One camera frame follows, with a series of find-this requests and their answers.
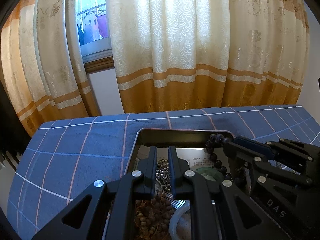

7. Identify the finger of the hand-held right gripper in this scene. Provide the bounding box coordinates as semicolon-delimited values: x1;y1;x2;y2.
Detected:
223;142;313;185
234;136;320;165

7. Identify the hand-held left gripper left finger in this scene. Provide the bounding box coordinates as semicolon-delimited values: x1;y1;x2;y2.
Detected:
31;145;158;240

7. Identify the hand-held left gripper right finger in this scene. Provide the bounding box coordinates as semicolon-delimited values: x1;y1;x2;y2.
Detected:
168;145;293;240

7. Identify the silver bead necklace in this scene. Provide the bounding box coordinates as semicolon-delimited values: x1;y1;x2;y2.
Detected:
156;159;173;195

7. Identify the dark purple bead bracelet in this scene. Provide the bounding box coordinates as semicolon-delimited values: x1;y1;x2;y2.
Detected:
205;134;247;183

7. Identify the pink tin box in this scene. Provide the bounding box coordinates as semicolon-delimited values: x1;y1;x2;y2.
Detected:
106;128;253;240

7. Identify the silver metal band watch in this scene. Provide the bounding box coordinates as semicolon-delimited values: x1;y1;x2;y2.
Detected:
154;179;187;209

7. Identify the green jade bead bracelet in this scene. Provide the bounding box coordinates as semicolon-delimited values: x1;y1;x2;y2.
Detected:
195;167;224;183

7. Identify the brown wooden bead bracelet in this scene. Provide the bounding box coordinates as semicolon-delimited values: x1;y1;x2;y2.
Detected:
134;196;175;240

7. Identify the white jade bangle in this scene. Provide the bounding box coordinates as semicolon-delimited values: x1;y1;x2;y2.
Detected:
169;200;192;240

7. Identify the white printed paper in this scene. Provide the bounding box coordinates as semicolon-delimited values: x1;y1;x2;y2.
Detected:
189;155;228;170

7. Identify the blue checked cloth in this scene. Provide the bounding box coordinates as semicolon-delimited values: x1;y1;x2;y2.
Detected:
7;104;320;240

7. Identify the wooden window sill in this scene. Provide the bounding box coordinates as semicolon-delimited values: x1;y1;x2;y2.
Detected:
84;56;115;74

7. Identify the wide cream orange curtain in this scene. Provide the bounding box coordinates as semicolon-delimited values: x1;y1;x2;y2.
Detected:
105;0;310;114

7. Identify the hanging laundry outside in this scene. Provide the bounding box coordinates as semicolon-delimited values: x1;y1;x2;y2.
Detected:
76;14;109;45

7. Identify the narrow cream orange curtain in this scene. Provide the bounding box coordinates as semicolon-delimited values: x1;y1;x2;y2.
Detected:
0;0;100;138

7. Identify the glass window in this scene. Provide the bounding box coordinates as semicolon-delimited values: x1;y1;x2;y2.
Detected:
66;0;113;63

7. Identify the dark slatted frame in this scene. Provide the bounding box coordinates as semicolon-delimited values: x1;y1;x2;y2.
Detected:
0;80;33;167

